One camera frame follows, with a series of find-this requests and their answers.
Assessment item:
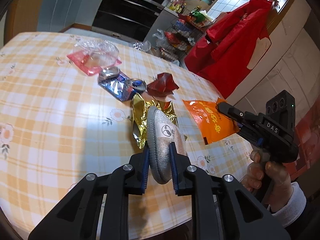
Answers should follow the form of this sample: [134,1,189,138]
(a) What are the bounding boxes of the orange snack packet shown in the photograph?
[183,98,239,145]

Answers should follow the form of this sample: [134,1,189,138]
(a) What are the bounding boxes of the wire storage rack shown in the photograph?
[154,10,214,65]

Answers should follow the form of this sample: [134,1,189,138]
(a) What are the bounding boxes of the gold foil wrapper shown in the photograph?
[132,94,187,155]

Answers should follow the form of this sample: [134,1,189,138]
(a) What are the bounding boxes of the crushed blue can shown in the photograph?
[98,66,147,102]

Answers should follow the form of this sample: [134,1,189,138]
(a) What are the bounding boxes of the person's right hand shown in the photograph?
[241,148,293,212]

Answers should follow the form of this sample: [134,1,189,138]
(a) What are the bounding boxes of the pink clear plastic package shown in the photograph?
[67,40,121,76]

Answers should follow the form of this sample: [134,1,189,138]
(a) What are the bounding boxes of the grey lower kitchen cabinets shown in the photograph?
[37,0,102,32]

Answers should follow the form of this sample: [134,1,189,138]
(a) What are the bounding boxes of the red hanging apron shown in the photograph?
[184,0,276,98]

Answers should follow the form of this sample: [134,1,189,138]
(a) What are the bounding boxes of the black oven stove unit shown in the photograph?
[92,0,165,42]

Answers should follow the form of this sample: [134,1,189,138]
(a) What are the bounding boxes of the white sleeve cuff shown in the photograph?
[272,182,306,228]

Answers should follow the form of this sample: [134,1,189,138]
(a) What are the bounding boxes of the plastic bags on floor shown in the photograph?
[130,29,168,53]

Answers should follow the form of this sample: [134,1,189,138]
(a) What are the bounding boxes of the dark red wrapper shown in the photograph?
[147,73,179,97]

